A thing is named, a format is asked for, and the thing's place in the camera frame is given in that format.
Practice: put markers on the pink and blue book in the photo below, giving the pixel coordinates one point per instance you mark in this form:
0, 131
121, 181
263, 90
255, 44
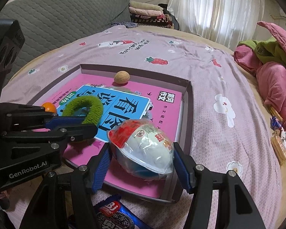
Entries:
162, 109

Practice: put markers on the green cloth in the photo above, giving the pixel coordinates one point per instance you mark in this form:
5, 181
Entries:
264, 49

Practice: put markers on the blue candy wrapper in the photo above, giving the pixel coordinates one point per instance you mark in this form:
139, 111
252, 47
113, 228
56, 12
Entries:
275, 122

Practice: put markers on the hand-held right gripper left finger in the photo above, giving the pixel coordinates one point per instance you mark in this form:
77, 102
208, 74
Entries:
102, 162

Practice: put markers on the toy egg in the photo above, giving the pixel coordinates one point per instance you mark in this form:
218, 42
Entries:
143, 150

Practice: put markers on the white curtain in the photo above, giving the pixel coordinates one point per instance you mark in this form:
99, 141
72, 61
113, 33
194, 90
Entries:
216, 9

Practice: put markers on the pink quilt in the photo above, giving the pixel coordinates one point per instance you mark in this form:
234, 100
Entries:
276, 81

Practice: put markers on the green fuzzy scrunchie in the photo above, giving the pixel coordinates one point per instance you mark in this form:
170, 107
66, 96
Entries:
93, 109

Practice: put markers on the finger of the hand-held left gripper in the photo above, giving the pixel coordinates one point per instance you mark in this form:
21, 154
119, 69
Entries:
66, 121
81, 133

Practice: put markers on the yellow biscuit packet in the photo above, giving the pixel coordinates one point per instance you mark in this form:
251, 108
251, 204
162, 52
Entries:
279, 148

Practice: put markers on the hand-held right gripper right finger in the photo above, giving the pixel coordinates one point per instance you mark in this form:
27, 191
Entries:
181, 169

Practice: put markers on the stack of folded blankets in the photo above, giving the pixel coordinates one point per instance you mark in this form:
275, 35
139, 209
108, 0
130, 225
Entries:
147, 14

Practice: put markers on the grey shallow cardboard box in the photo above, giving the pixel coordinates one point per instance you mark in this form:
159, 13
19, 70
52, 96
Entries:
189, 114

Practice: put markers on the orange tangerine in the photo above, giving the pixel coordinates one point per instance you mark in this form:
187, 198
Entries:
49, 107

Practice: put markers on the grey quilted headboard cover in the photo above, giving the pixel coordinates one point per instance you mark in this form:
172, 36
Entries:
62, 19

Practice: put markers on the walnut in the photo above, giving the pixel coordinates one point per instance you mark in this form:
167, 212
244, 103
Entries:
121, 77

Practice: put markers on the dark cloth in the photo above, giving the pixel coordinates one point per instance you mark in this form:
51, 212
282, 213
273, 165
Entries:
168, 12

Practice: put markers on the blue cookie packet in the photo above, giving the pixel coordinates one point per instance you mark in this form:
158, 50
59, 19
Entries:
119, 214

